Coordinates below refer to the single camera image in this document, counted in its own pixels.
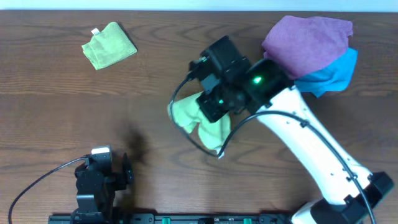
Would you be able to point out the purple cloth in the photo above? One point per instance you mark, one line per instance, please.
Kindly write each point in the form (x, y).
(306, 45)

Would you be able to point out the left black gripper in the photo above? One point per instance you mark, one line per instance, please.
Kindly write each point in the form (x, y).
(125, 173)

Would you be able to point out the folded green cloth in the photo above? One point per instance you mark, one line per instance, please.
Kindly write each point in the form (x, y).
(108, 46)

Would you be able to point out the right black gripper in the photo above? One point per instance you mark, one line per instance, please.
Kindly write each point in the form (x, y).
(205, 106)

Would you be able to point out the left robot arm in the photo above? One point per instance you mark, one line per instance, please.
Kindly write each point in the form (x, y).
(97, 184)

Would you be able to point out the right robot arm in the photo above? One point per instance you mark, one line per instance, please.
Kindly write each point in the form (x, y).
(349, 190)

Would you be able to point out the blue cloth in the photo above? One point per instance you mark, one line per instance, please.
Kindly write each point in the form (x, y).
(335, 77)

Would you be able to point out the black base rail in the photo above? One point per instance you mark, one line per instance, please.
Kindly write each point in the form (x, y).
(147, 218)

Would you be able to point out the green microfiber cloth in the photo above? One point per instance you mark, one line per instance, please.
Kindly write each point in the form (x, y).
(187, 115)

